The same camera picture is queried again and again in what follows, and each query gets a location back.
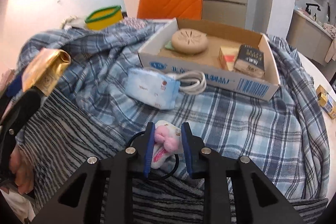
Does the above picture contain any bathroom vanity cabinet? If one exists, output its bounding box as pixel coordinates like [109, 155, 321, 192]
[286, 10, 333, 66]

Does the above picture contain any red gold cigarette pack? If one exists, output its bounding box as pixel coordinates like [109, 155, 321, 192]
[219, 46, 239, 71]

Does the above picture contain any striped grey towel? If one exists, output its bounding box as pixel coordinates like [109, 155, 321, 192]
[22, 88, 329, 223]

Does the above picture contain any blue plaid shirt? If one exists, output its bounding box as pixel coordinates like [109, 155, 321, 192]
[17, 22, 330, 207]

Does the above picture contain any yellow bin green rim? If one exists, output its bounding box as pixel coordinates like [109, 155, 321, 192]
[84, 6, 123, 31]

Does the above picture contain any gold blue pack on table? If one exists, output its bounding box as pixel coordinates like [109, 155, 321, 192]
[316, 85, 336, 119]

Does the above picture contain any white cloth bag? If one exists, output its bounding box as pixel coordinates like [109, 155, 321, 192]
[60, 16, 87, 30]

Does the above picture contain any round beige diffuser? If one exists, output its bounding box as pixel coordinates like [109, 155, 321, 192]
[171, 28, 209, 55]

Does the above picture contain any white cable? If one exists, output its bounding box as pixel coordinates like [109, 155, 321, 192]
[167, 70, 207, 95]

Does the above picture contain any left hand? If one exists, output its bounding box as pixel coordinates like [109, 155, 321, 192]
[9, 145, 34, 195]

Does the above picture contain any black tissue pack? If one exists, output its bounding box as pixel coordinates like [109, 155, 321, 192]
[234, 44, 265, 79]

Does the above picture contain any gold blue cigarette pack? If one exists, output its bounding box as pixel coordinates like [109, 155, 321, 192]
[22, 48, 71, 97]

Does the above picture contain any cardboard tray box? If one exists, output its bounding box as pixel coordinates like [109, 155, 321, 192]
[138, 19, 281, 101]

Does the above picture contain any pink plush hair tie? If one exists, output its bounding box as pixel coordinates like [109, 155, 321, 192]
[150, 120, 185, 170]

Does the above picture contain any green cleaning cloth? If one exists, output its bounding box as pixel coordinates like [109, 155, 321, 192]
[165, 40, 174, 51]

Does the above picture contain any patterned pink cloth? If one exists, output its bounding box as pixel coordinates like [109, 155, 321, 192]
[121, 17, 147, 30]

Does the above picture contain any black faucet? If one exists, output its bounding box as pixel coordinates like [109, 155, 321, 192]
[304, 3, 321, 15]

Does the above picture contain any pink towel on vanity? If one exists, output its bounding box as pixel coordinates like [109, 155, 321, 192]
[322, 23, 336, 63]

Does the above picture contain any light blue tissue pack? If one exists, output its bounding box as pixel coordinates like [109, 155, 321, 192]
[125, 68, 181, 110]

